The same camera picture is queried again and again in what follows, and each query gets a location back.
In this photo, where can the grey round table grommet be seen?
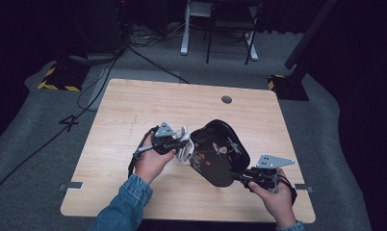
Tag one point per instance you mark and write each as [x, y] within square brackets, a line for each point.
[226, 99]

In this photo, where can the right hand-held gripper grey plug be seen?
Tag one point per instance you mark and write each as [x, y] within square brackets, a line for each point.
[275, 186]

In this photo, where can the dark equipment cabinet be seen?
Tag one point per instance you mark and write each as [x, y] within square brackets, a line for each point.
[98, 29]

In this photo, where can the white cloth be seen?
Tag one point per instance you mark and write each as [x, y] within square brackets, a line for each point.
[185, 150]

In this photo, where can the grey tape mark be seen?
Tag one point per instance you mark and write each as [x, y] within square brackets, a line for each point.
[305, 188]
[71, 185]

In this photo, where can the person's right hand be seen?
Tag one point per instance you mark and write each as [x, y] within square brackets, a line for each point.
[276, 203]

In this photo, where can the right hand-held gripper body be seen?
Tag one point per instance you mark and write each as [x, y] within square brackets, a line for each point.
[268, 170]

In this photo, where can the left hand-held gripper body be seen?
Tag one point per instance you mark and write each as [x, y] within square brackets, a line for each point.
[164, 141]

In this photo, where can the person's left hand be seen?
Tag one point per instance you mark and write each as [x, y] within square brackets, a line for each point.
[151, 163]

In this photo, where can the hand-held gripper grey plug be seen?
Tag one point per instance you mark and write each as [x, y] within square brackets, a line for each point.
[275, 186]
[146, 148]

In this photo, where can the black slanted stand pole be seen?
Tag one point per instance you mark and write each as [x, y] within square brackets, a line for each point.
[310, 32]

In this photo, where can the white desk frame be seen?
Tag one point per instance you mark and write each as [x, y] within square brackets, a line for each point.
[185, 32]

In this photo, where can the black metal chair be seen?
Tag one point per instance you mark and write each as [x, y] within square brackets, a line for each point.
[230, 25]

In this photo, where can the black yellow striped stand base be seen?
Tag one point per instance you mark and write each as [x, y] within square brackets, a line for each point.
[289, 88]
[64, 78]

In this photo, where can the left hand-held gripper grey plug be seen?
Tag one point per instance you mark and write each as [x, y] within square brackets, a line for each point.
[146, 148]

